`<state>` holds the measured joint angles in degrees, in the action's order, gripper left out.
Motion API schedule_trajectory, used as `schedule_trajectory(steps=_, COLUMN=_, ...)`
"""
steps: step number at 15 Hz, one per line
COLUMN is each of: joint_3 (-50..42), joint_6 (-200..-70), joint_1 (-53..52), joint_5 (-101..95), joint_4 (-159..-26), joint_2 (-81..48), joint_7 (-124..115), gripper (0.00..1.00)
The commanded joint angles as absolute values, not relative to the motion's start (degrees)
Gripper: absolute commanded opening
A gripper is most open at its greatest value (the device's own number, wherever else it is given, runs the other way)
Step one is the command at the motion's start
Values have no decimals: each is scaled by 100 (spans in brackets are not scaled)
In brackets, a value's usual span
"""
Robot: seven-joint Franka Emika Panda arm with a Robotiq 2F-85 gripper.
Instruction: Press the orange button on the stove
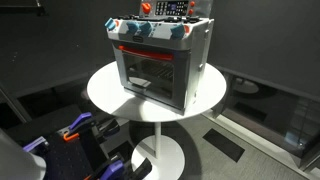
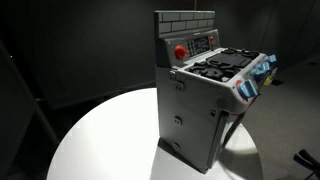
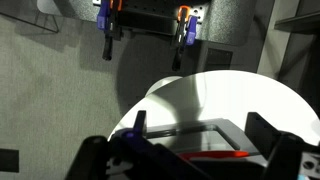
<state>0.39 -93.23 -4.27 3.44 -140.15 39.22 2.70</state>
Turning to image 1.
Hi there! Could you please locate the blue stove knob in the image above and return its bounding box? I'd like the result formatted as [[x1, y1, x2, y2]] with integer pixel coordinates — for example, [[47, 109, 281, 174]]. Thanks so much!
[[170, 23, 186, 40], [104, 17, 117, 31], [139, 21, 153, 37], [126, 20, 140, 35]]

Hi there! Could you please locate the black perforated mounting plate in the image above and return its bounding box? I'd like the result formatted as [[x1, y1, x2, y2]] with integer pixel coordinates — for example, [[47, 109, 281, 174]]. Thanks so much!
[[42, 125, 112, 180]]

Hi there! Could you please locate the purple clamp with orange trigger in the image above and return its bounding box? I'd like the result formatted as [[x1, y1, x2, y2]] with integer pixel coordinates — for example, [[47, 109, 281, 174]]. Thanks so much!
[[63, 112, 98, 143]]

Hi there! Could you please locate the oven door with window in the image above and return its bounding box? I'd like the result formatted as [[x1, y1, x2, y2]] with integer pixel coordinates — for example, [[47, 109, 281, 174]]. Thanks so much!
[[112, 41, 192, 111]]

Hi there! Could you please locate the black burner grate top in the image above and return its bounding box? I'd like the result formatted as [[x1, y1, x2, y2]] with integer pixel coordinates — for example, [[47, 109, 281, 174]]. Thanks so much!
[[116, 13, 202, 25]]

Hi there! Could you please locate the grey toy stove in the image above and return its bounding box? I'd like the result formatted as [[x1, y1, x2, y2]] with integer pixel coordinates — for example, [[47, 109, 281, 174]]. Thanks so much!
[[105, 0, 215, 117]]

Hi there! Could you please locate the purple and black clamp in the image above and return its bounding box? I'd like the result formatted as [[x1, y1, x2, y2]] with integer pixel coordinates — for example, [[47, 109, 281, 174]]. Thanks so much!
[[83, 159, 126, 180]]

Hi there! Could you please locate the red oven door handle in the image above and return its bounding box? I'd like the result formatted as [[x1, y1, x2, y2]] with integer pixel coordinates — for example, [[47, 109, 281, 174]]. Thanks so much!
[[118, 45, 175, 62]]

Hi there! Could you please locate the black clamp handle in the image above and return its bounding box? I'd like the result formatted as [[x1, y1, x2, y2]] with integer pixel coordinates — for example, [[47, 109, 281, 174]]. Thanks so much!
[[125, 157, 153, 180], [95, 118, 121, 138]]

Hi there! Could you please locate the black keypad control panel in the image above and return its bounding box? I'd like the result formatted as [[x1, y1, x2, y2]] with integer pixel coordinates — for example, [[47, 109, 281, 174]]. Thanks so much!
[[155, 0, 190, 17]]

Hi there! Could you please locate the round white pedestal table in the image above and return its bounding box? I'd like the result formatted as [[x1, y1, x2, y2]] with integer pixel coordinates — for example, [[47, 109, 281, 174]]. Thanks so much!
[[86, 60, 228, 180]]

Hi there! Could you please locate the orange dial knob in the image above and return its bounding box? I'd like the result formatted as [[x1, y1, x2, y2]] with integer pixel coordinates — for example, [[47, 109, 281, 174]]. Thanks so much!
[[141, 2, 152, 15]]

